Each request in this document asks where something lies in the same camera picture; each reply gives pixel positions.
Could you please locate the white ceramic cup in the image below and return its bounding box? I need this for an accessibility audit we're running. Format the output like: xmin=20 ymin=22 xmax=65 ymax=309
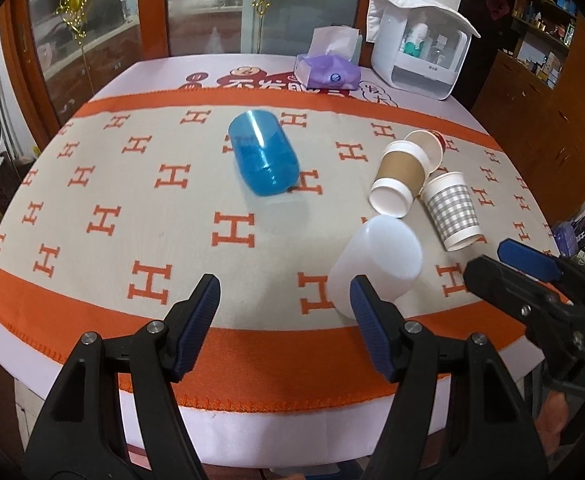
xmin=326 ymin=214 xmax=423 ymax=320

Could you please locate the grey checked paper cup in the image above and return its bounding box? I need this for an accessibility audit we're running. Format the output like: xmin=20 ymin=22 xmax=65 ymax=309
xmin=420 ymin=171 xmax=483 ymax=252

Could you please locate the red paper cup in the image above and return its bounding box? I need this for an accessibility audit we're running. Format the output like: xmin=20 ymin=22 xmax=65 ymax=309
xmin=405 ymin=129 xmax=445 ymax=174

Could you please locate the brown sleeve paper cup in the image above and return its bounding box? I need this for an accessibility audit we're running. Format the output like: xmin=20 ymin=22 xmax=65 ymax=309
xmin=368 ymin=140 xmax=439 ymax=218

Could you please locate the blue plastic cup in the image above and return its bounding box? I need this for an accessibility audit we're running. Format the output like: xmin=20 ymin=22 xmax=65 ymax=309
xmin=228 ymin=110 xmax=300 ymax=196

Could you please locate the white printed table cover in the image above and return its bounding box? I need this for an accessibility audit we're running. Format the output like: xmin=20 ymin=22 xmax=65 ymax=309
xmin=0 ymin=53 xmax=548 ymax=468

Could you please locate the wooden shelf with items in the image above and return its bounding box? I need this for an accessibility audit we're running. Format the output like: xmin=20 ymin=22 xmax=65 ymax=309
xmin=472 ymin=0 xmax=585 ymax=224

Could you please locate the white storage box with bottles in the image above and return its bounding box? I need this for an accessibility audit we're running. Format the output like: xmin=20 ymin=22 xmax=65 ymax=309
xmin=366 ymin=0 xmax=480 ymax=101

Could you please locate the orange and cream H blanket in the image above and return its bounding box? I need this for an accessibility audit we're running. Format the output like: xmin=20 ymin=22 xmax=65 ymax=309
xmin=0 ymin=86 xmax=573 ymax=414

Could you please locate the purple tissue pack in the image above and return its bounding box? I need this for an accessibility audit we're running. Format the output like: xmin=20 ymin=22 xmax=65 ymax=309
xmin=293 ymin=26 xmax=361 ymax=90

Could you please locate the wooden glass door cabinet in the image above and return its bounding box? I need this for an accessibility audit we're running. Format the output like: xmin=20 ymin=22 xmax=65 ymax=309
xmin=0 ymin=0 xmax=368 ymax=145

